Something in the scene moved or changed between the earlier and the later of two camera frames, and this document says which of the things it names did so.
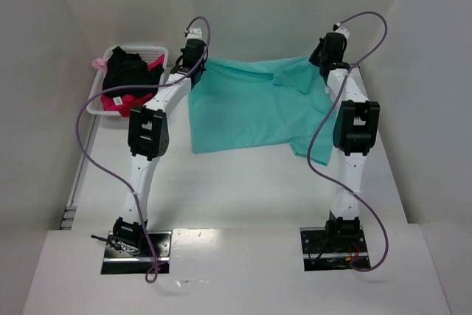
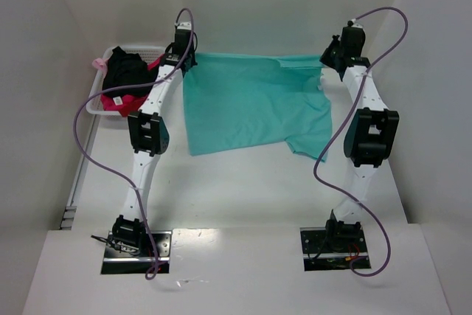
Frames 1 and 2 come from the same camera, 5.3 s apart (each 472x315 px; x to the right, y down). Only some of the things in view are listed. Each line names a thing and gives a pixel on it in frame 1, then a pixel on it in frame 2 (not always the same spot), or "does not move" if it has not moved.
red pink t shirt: x=127 y=105 does not move
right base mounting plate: x=333 y=248 does not move
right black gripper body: x=316 y=58 → x=330 y=55
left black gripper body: x=197 y=76 → x=189 y=61
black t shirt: x=130 y=69 does not move
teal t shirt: x=237 y=102 does not move
